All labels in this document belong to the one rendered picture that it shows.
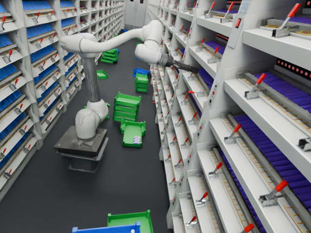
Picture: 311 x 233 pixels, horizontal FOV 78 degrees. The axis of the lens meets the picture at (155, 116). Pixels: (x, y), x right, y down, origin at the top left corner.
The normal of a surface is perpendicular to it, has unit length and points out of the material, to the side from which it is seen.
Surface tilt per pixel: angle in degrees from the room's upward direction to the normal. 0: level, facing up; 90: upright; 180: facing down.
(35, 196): 0
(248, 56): 90
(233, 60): 90
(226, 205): 20
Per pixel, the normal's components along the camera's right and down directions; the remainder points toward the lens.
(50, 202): 0.18, -0.85
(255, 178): -0.18, -0.83
